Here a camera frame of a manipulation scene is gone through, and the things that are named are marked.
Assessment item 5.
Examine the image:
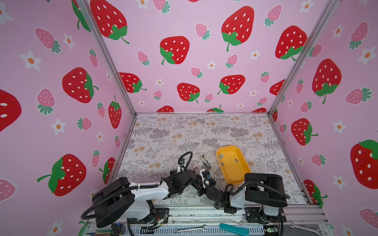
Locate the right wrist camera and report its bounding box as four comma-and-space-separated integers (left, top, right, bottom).
199, 169, 211, 181

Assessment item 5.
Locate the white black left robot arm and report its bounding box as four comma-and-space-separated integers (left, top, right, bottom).
80, 151, 196, 228

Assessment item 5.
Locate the pink white stapler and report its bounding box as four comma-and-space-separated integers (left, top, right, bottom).
193, 165, 199, 174

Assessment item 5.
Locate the yellow plastic tray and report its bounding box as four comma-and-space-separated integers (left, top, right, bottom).
216, 146, 251, 185

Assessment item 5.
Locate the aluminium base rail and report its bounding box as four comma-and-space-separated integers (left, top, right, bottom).
85, 205, 334, 236

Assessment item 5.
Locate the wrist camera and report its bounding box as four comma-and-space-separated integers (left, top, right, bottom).
177, 158, 186, 173
199, 169, 211, 181

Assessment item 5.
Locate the aluminium corner post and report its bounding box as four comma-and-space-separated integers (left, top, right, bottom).
77, 0, 137, 116
268, 0, 340, 116

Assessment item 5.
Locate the aluminium corner post left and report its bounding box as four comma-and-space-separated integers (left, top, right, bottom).
77, 0, 137, 116

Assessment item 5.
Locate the silver wrench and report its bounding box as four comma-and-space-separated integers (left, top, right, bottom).
173, 225, 208, 234
289, 222, 323, 236

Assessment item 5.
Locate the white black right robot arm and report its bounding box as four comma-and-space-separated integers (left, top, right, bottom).
192, 173, 290, 225

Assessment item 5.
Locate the aluminium corner post right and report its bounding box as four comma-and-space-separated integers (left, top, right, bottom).
268, 0, 340, 116

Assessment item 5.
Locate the teal handled tool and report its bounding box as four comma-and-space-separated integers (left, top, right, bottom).
219, 223, 250, 236

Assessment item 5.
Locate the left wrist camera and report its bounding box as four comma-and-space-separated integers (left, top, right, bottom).
177, 158, 186, 173

